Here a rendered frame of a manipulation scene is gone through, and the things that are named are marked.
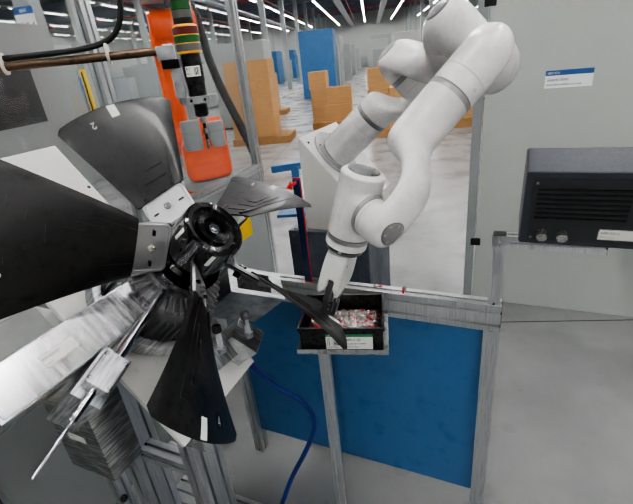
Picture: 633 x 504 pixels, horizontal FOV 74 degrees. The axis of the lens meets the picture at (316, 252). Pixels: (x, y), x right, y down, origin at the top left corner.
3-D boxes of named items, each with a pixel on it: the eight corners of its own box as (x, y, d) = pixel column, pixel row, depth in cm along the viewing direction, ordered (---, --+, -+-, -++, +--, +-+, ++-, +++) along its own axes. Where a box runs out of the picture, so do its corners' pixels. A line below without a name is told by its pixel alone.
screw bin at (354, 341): (299, 351, 107) (296, 329, 104) (309, 314, 122) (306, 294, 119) (385, 352, 104) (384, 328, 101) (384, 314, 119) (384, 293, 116)
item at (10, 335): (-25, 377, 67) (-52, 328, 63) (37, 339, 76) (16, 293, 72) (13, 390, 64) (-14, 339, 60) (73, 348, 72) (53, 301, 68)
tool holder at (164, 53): (167, 107, 74) (152, 46, 70) (171, 104, 80) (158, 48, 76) (218, 101, 75) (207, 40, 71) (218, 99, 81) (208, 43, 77)
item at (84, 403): (166, 295, 80) (37, 485, 53) (156, 288, 80) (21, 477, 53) (171, 289, 79) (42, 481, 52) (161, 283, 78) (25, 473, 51)
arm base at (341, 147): (323, 127, 155) (357, 89, 144) (360, 163, 158) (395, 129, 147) (306, 143, 140) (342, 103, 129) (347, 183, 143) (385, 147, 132)
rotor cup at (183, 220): (192, 307, 79) (228, 274, 72) (132, 255, 77) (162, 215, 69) (228, 266, 91) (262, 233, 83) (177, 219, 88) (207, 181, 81)
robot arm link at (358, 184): (380, 242, 82) (353, 220, 88) (399, 179, 75) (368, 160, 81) (345, 248, 77) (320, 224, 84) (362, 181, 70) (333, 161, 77)
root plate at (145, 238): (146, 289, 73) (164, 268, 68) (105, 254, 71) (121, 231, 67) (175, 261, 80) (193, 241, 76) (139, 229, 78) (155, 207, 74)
